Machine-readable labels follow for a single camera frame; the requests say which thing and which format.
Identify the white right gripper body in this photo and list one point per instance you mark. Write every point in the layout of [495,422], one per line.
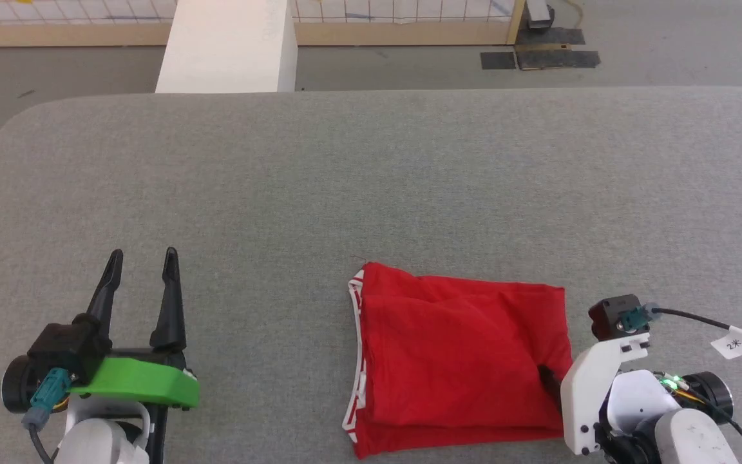
[593,393]

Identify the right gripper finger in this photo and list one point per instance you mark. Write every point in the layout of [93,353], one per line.
[549,380]

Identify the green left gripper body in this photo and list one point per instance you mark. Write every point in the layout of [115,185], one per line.
[133,380]

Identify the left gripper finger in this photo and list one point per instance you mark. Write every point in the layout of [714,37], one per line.
[168,303]
[105,290]

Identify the red and white shirt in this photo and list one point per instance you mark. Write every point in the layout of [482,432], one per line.
[461,361]

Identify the white box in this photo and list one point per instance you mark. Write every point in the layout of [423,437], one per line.
[229,45]

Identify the lemon print grid partition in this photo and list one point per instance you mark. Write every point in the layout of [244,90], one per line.
[87,22]

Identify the small black floor mat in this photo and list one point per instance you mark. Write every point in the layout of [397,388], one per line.
[498,60]

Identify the large black floor mat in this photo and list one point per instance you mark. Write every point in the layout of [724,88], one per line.
[558,51]

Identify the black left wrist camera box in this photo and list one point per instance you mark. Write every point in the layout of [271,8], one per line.
[65,345]

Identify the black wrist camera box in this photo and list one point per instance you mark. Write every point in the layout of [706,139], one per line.
[616,316]
[65,345]

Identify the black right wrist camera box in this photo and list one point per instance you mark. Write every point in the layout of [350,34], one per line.
[616,316]

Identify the grey metal stand post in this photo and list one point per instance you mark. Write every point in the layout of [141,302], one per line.
[538,11]

